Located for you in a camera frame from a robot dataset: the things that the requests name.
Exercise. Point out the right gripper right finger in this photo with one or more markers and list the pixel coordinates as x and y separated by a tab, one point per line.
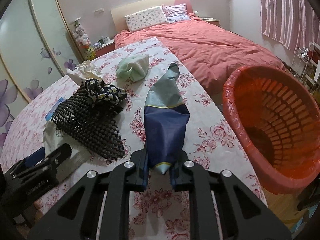
178	178

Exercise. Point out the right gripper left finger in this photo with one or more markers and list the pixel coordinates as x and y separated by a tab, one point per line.
138	180

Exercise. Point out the blue grey gift bag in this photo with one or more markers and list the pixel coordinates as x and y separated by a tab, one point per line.
165	121

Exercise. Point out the black white mesh mat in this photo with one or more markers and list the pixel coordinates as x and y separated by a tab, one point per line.
91	124

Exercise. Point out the black floral daisy cloth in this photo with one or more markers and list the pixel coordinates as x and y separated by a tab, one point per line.
99	91

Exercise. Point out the light green cloth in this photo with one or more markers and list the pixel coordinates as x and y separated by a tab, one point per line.
133	68

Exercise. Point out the cream tissue paper package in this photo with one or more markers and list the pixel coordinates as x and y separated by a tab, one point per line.
84	71

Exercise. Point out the blue tissue pack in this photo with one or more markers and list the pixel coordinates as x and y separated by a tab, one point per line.
52	110

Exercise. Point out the orange plastic laundry basket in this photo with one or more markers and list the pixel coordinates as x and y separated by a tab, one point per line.
277	123

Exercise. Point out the bed with coral duvet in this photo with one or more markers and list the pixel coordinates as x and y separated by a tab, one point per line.
209	52

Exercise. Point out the red left nightstand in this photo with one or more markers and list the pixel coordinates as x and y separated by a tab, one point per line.
105	48

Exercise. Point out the hanging plush toy column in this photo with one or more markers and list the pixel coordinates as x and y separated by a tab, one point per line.
82	40

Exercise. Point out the wardrobe with purple flowers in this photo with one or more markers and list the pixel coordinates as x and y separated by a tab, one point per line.
37	49

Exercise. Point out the floral white pillow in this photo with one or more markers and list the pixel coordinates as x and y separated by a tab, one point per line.
145	18

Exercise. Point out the beige pink headboard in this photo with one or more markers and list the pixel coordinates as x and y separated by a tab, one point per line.
119	13

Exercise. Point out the right bedside table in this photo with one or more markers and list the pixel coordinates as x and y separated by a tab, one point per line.
211	21

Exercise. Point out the striped purple pillow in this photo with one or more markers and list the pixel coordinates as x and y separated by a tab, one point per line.
176	13

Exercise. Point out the pink satin curtain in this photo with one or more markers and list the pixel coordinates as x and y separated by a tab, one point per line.
293	23

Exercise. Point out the white wire rack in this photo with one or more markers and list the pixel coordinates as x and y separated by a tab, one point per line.
305	66

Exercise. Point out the wall power socket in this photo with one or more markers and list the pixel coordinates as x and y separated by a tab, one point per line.
99	11

